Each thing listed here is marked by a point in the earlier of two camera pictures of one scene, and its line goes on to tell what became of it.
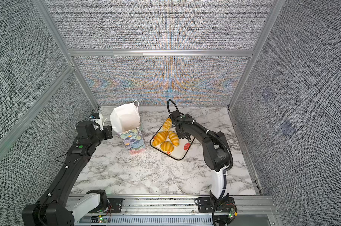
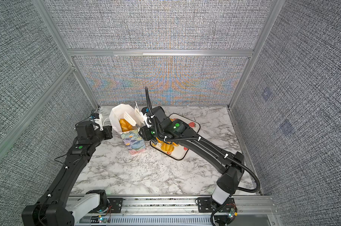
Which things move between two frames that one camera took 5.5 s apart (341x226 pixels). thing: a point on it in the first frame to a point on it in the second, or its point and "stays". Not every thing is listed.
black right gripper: [181, 136] to [145, 134]
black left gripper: [108, 130] stays
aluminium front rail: [167, 211] stays
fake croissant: [167, 146] stays
